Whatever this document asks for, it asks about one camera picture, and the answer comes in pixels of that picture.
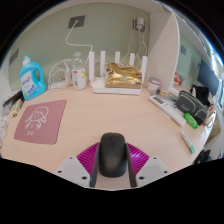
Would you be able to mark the small white cup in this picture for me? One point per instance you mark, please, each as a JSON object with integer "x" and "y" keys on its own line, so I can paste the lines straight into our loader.
{"x": 153, "y": 85}

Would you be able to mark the black computer mouse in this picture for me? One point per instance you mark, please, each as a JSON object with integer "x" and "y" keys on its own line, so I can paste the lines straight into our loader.
{"x": 112, "y": 155}

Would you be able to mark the grey pencil case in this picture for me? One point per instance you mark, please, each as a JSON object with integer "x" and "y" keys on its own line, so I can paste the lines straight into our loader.
{"x": 191, "y": 106}

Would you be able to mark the small beige box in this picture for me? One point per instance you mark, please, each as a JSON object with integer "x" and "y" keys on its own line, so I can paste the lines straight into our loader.
{"x": 16, "y": 108}

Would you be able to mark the pink mouse pad with drawing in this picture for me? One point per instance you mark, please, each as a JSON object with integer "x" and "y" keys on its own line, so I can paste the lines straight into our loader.
{"x": 40, "y": 121}

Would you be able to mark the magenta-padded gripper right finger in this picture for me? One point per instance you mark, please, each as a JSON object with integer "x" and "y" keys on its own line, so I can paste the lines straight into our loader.
{"x": 151, "y": 168}

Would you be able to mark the white and green tube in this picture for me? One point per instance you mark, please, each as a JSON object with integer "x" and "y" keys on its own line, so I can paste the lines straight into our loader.
{"x": 187, "y": 141}

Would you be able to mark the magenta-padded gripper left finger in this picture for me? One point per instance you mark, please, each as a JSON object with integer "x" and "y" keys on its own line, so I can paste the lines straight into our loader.
{"x": 71, "y": 168}

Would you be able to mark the black bag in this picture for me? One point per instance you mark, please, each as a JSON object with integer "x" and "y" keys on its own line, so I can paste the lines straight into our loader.
{"x": 200, "y": 93}

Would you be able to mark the white remote control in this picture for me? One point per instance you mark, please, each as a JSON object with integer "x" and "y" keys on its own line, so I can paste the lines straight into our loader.
{"x": 166, "y": 109}

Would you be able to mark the grey blank wall plate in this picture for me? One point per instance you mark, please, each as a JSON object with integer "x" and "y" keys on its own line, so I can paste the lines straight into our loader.
{"x": 14, "y": 56}

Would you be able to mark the black monitor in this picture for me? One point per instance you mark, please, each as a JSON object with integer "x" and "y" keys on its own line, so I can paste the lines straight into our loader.
{"x": 208, "y": 78}

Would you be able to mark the grey wall socket plate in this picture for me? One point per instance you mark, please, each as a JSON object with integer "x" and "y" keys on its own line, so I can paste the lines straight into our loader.
{"x": 76, "y": 22}

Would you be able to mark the small green packet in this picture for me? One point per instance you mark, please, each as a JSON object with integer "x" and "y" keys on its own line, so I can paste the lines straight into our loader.
{"x": 190, "y": 120}

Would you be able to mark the white router with antennas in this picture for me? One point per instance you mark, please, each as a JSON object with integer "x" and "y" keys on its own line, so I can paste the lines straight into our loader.
{"x": 100, "y": 88}

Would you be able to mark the white wall charger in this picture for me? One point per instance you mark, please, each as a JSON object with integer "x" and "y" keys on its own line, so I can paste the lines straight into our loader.
{"x": 139, "y": 24}

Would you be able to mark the gold foil snack bag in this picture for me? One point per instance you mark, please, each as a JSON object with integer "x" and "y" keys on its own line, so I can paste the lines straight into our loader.
{"x": 123, "y": 76}

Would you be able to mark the blue detergent bottle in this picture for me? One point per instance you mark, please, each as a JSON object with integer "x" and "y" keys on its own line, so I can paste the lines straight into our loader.
{"x": 31, "y": 81}

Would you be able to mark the clear plastic bottle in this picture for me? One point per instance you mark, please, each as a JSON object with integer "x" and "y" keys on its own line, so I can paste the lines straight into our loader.
{"x": 79, "y": 75}

